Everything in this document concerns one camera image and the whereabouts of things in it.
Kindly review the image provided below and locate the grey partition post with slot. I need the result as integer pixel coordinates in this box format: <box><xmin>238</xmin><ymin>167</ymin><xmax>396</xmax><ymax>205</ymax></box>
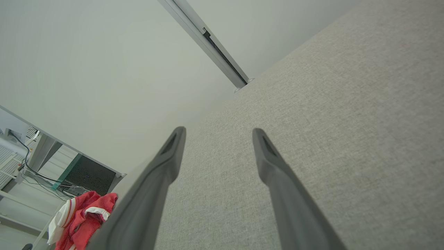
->
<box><xmin>158</xmin><ymin>0</ymin><xmax>255</xmax><ymax>93</ymax></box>

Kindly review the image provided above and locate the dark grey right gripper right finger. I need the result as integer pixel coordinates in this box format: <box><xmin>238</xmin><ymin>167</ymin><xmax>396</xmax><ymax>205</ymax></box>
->
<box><xmin>252</xmin><ymin>128</ymin><xmax>347</xmax><ymax>250</ymax></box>

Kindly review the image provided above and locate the red white basketball jersey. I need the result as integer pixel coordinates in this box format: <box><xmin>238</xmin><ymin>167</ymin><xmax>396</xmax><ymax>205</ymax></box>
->
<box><xmin>48</xmin><ymin>191</ymin><xmax>104</xmax><ymax>250</ymax></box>

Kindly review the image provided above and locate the grey metal desk frame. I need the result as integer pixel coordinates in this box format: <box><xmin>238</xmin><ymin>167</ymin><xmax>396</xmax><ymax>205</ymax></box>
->
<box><xmin>16</xmin><ymin>134</ymin><xmax>63</xmax><ymax>183</ymax></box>

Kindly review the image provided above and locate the dark cabinet with cables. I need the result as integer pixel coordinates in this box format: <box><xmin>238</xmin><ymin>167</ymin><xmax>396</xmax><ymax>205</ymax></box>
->
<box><xmin>9</xmin><ymin>131</ymin><xmax>75</xmax><ymax>191</ymax></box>

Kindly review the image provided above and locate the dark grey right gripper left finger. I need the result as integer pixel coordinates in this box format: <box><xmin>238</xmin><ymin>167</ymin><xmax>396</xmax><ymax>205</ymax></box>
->
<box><xmin>86</xmin><ymin>126</ymin><xmax>187</xmax><ymax>250</ymax></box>

